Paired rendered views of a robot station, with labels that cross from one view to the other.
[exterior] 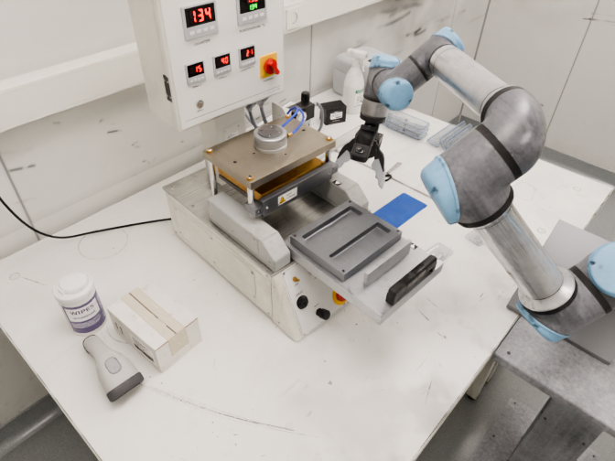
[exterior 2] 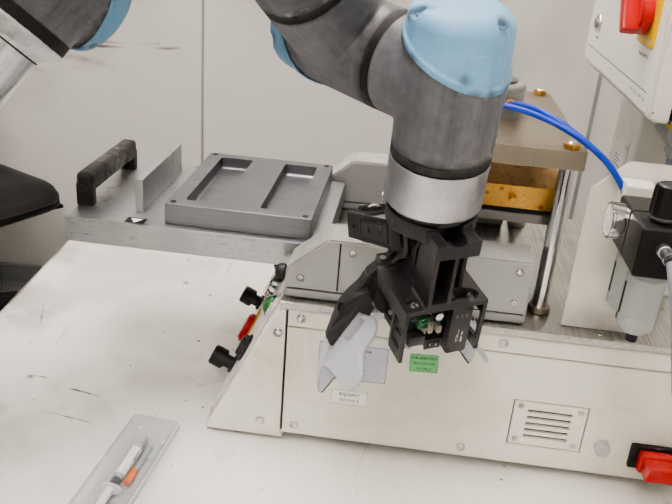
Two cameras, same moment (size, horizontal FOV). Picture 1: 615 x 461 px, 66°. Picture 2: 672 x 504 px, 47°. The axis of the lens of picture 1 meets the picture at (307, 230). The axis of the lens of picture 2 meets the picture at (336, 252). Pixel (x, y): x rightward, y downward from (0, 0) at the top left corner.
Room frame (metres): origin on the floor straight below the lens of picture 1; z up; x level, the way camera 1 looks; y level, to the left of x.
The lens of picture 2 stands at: (1.56, -0.59, 1.31)
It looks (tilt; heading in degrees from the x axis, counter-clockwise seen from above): 24 degrees down; 140
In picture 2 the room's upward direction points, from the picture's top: 5 degrees clockwise
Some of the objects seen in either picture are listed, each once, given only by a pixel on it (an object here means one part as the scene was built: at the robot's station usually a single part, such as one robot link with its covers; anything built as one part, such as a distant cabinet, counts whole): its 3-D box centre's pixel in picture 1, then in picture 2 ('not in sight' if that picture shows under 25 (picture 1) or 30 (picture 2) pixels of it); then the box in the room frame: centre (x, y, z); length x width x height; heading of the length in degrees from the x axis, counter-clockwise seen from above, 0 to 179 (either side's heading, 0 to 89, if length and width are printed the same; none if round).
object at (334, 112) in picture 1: (332, 112); not in sight; (1.71, -0.09, 0.83); 0.09 x 0.06 x 0.07; 115
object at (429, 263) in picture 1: (412, 278); (108, 169); (0.68, -0.22, 0.99); 0.15 x 0.02 x 0.04; 135
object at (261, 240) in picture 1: (247, 230); (413, 186); (0.85, 0.14, 0.96); 0.25 x 0.05 x 0.07; 45
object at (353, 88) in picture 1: (354, 81); not in sight; (1.80, -0.17, 0.92); 0.09 x 0.08 x 0.25; 62
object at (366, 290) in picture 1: (361, 251); (217, 196); (0.78, -0.12, 0.97); 0.30 x 0.22 x 0.08; 45
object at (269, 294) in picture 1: (279, 229); (447, 328); (1.00, 0.08, 0.84); 0.53 x 0.37 x 0.17; 45
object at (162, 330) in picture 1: (155, 324); not in sight; (0.69, 0.35, 0.80); 0.19 x 0.13 x 0.09; 49
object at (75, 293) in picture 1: (80, 303); not in sight; (0.72, 0.53, 0.82); 0.09 x 0.09 x 0.15
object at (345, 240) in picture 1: (346, 237); (255, 191); (0.81, -0.09, 0.98); 0.20 x 0.17 x 0.03; 135
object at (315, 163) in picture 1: (274, 159); (479, 149); (1.00, 0.09, 1.07); 0.22 x 0.17 x 0.10; 135
